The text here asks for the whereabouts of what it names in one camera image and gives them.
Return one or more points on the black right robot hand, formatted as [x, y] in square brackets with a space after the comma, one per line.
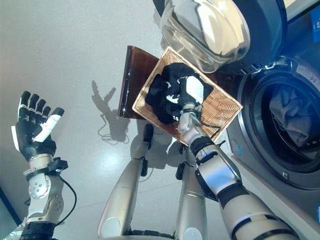
[193, 88]

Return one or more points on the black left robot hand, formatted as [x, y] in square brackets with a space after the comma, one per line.
[32, 140]

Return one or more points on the black garment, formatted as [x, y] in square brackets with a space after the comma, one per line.
[162, 100]

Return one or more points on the light grey garment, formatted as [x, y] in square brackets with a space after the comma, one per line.
[292, 112]

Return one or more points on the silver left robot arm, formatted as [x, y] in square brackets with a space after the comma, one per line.
[45, 195]

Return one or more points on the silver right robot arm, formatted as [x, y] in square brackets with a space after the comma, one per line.
[220, 180]

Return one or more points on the round washing machine door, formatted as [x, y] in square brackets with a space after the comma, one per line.
[212, 30]

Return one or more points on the dark grey washing machine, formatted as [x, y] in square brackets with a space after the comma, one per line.
[287, 75]

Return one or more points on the brown wicker laundry tray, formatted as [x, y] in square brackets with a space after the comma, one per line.
[220, 110]

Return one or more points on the dark brown stand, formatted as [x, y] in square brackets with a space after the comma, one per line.
[132, 85]

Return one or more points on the silver left robot leg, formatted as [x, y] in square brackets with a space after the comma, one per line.
[122, 200]

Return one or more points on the silver robot leg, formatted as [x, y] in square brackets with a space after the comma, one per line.
[191, 212]
[122, 200]

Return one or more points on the silver right robot leg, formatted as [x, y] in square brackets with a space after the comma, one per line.
[191, 212]

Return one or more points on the blue barcode sticker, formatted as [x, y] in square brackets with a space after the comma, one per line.
[315, 26]

